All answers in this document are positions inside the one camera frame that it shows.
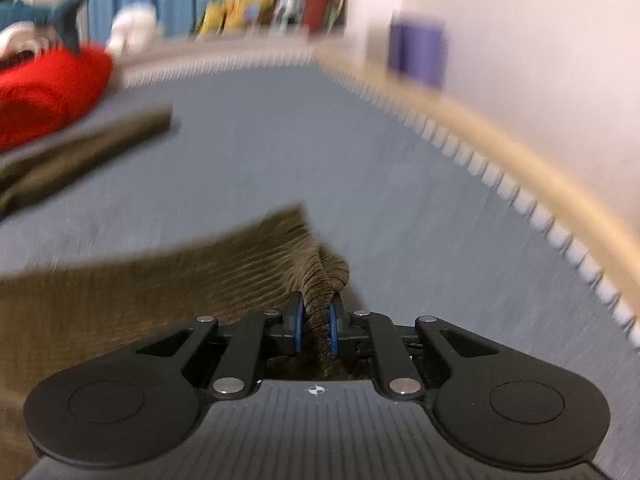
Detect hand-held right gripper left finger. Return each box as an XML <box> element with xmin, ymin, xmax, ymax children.
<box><xmin>134</xmin><ymin>293</ymin><xmax>305</xmax><ymax>401</ymax></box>

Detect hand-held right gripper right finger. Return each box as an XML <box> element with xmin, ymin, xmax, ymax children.
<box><xmin>328</xmin><ymin>294</ymin><xmax>502</xmax><ymax>402</ymax></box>

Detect olive brown corduroy pants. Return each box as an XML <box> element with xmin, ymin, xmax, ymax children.
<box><xmin>0</xmin><ymin>105</ymin><xmax>351</xmax><ymax>480</ymax></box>

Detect grey quilted mattress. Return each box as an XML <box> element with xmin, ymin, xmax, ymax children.
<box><xmin>0</xmin><ymin>62</ymin><xmax>640</xmax><ymax>480</ymax></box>

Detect purple box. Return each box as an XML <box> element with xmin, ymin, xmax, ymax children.
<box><xmin>388</xmin><ymin>9</ymin><xmax>449</xmax><ymax>89</ymax></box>

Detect yellow plush toy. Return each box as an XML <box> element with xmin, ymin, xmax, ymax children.
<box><xmin>196</xmin><ymin>0</ymin><xmax>279</xmax><ymax>39</ymax></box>

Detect white plush toy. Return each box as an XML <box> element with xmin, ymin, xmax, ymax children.
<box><xmin>106</xmin><ymin>3</ymin><xmax>159</xmax><ymax>59</ymax></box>

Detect red fuzzy cloth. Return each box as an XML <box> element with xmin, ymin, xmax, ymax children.
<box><xmin>0</xmin><ymin>42</ymin><xmax>115</xmax><ymax>153</ymax></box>

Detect blue shark plush toy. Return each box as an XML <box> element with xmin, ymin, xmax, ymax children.
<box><xmin>0</xmin><ymin>0</ymin><xmax>92</xmax><ymax>56</ymax></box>

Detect wooden bed frame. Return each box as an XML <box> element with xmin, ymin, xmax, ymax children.
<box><xmin>120</xmin><ymin>35</ymin><xmax>640</xmax><ymax>321</ymax></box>

